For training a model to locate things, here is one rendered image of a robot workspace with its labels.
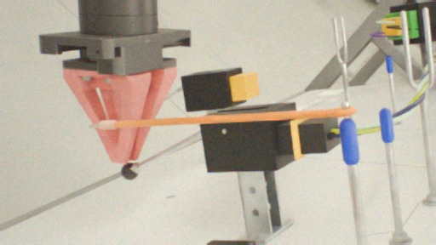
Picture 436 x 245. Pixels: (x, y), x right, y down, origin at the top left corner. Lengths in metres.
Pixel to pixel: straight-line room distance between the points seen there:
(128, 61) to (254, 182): 0.12
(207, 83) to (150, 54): 0.31
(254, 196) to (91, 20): 0.17
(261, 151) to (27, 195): 1.68
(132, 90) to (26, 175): 1.68
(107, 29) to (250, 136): 0.13
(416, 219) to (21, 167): 1.78
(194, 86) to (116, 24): 0.33
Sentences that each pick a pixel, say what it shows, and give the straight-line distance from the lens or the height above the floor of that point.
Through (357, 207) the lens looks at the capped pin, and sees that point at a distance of 0.33.
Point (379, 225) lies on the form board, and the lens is 0.49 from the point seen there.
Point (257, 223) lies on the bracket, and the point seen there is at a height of 1.07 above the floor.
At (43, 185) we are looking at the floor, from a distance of 2.17.
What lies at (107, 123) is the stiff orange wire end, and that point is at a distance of 0.41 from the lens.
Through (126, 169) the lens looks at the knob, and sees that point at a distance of 0.55.
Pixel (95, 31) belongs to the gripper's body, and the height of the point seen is 1.10.
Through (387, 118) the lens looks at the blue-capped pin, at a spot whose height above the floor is 1.20.
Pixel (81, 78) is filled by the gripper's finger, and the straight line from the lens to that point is 0.54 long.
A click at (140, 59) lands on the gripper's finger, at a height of 1.10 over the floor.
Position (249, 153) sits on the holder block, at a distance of 0.47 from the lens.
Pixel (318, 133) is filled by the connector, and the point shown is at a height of 1.16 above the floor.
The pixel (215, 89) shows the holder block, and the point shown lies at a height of 0.99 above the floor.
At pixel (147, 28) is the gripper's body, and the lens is 0.52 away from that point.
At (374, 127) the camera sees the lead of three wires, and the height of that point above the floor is 1.18.
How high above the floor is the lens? 1.31
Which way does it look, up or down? 23 degrees down
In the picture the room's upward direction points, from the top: 41 degrees clockwise
